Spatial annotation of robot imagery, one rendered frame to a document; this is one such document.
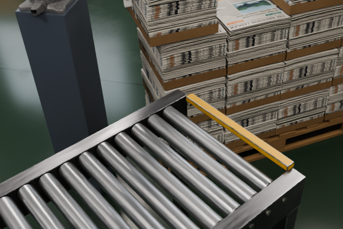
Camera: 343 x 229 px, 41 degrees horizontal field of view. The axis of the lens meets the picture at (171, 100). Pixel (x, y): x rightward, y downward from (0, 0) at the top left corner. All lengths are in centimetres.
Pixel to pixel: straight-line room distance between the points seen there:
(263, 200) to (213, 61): 84
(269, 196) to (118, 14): 282
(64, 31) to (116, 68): 146
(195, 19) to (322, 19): 62
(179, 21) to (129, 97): 122
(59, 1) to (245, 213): 102
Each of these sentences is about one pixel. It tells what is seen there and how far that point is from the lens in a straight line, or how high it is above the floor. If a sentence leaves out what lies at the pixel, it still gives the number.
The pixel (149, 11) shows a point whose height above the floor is 98.
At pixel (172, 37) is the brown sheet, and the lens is 177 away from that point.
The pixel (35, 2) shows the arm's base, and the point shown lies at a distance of 175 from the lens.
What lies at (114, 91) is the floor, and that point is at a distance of 295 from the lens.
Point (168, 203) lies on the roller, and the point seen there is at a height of 80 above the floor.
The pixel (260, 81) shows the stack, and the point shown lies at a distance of 211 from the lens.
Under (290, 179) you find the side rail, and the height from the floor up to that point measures 80.
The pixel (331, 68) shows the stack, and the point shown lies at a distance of 230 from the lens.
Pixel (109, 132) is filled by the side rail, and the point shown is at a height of 80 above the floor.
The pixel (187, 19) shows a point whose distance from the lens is 176.
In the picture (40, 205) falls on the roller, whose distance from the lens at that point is 129.
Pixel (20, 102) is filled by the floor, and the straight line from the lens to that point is 303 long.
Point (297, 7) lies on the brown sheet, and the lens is 200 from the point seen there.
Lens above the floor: 176
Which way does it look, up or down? 38 degrees down
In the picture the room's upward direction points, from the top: 3 degrees counter-clockwise
